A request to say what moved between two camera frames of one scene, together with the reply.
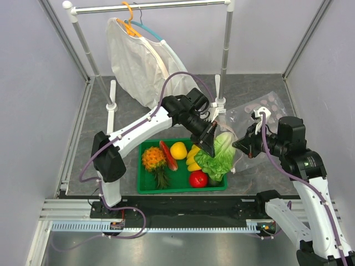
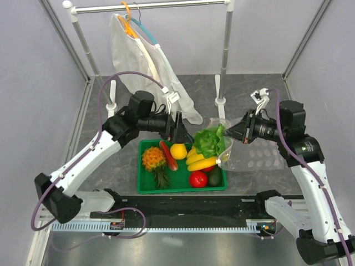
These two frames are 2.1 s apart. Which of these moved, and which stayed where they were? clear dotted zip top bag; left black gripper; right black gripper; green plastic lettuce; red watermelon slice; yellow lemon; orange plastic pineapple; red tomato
Moved: left black gripper; right black gripper; clear dotted zip top bag; green plastic lettuce
Stayed: yellow lemon; red watermelon slice; orange plastic pineapple; red tomato
